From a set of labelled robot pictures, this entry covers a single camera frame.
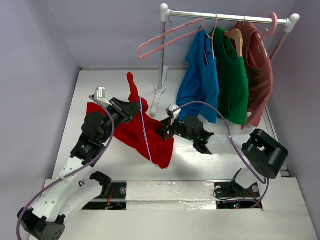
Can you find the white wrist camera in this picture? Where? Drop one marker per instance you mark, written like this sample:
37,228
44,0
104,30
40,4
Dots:
173,111
100,96

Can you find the wooden hanger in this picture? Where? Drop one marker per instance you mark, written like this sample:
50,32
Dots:
236,35

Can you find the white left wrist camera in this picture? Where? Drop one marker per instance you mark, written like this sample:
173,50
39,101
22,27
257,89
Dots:
100,96

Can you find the white and chrome clothes rack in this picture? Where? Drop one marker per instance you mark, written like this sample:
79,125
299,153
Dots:
166,13

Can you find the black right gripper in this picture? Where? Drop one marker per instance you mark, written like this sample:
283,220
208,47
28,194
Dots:
171,128

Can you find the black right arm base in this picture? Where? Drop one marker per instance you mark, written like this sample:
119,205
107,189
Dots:
230,195

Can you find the green t-shirt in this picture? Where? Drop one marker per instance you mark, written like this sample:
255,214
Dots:
232,79

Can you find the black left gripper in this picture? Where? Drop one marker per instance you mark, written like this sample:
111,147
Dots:
126,110

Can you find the blue t-shirt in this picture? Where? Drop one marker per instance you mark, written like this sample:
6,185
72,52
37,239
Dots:
200,82

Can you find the thin pink wire hanger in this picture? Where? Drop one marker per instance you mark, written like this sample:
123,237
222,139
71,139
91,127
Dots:
211,36

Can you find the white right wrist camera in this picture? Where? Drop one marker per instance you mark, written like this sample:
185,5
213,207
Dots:
173,111

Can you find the light blue wire hanger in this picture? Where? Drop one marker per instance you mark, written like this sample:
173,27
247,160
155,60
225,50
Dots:
144,130

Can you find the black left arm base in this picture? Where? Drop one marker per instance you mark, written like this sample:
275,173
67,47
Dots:
113,193

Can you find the dusty red t-shirt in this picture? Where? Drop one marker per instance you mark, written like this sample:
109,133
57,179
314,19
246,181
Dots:
259,72

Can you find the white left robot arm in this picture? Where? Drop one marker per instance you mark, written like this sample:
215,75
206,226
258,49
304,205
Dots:
46,215

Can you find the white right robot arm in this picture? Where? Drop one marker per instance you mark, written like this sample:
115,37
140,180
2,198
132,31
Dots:
263,156

